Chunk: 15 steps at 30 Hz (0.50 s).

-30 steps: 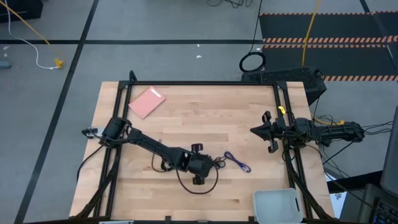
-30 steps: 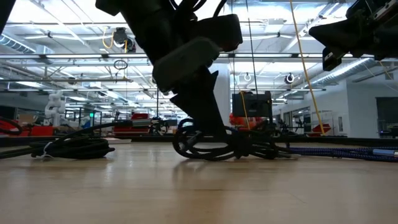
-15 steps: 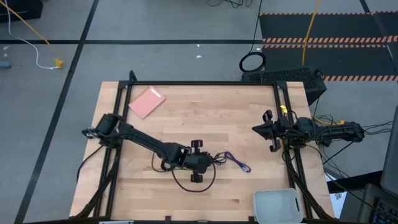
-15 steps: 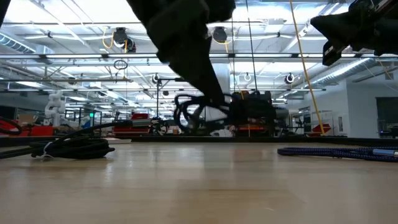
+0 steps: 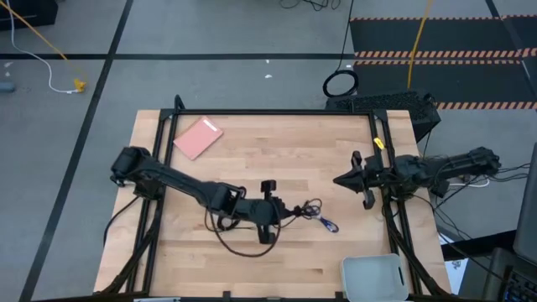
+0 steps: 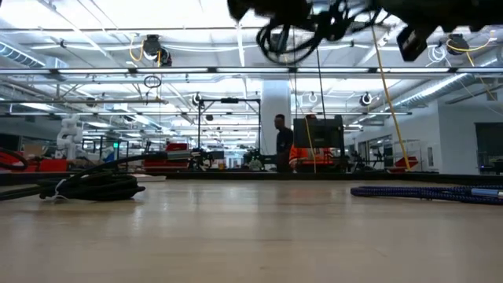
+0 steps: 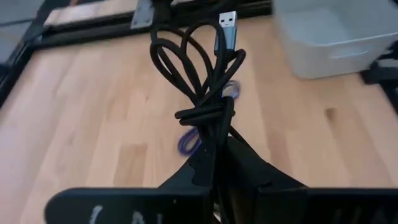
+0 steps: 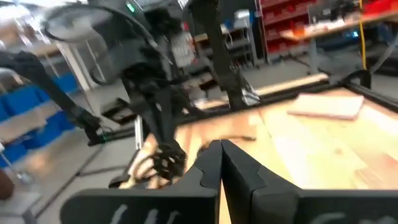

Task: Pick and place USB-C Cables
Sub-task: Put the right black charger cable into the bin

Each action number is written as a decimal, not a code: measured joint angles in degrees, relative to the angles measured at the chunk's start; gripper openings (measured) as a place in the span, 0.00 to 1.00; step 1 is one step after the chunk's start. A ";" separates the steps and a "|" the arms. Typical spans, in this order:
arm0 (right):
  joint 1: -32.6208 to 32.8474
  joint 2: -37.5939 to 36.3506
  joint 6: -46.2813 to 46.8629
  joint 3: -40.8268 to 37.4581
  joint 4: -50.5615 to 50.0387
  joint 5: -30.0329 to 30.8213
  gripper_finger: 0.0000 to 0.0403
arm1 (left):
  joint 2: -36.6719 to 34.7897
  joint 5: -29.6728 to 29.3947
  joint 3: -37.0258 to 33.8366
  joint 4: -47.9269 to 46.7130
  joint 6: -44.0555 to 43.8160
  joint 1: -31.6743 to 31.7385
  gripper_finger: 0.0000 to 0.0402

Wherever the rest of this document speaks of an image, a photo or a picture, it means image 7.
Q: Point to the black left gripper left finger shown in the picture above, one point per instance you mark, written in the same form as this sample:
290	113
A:
174	202

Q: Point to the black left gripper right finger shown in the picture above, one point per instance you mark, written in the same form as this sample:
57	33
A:
264	199

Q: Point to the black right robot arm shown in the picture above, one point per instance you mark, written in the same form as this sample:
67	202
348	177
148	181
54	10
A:
162	11

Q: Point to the white plastic bin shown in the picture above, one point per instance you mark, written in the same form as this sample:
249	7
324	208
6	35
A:
329	40

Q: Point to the silver corner bracket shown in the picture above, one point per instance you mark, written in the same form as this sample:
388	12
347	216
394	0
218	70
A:
142	14

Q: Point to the black aluminium table frame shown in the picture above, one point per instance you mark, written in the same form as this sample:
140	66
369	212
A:
77	28

